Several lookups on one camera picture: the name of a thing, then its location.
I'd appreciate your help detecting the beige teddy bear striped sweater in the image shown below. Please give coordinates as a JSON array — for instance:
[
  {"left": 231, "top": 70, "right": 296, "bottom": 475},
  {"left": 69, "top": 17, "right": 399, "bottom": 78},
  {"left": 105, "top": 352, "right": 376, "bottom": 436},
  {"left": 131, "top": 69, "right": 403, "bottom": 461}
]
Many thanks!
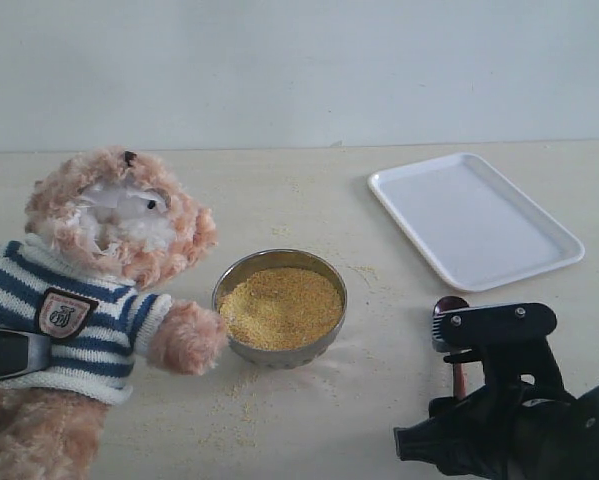
[{"left": 0, "top": 146, "right": 228, "bottom": 479}]

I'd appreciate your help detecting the white rectangular plastic tray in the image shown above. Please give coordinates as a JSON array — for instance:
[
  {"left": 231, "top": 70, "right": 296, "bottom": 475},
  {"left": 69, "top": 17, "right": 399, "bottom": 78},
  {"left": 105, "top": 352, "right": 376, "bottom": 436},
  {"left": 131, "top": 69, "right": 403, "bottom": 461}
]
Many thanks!
[{"left": 367, "top": 152, "right": 585, "bottom": 292}]

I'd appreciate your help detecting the round metal bowl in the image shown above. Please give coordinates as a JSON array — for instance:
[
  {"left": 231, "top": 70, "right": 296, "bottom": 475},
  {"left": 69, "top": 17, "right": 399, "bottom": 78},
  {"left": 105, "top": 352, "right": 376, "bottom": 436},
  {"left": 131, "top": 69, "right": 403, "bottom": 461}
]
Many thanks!
[{"left": 212, "top": 248, "right": 348, "bottom": 369}]

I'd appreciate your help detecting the dark red wooden spoon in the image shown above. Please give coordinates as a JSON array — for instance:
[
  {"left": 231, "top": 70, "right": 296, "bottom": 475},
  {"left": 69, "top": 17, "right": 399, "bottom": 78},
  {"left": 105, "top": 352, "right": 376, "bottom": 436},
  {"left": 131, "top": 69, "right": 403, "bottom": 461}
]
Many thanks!
[{"left": 433, "top": 295, "right": 469, "bottom": 400}]

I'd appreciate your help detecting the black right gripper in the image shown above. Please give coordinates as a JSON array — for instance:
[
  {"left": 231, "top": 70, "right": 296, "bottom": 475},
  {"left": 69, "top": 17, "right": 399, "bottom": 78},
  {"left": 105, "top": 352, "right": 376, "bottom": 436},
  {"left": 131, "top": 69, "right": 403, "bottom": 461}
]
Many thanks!
[{"left": 393, "top": 302, "right": 599, "bottom": 479}]

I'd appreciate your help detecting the yellow millet grain in bowl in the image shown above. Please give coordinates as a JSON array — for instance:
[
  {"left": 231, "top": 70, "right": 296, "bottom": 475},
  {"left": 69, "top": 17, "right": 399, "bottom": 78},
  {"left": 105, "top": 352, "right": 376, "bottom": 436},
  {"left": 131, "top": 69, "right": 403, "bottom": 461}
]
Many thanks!
[{"left": 219, "top": 267, "right": 343, "bottom": 351}]

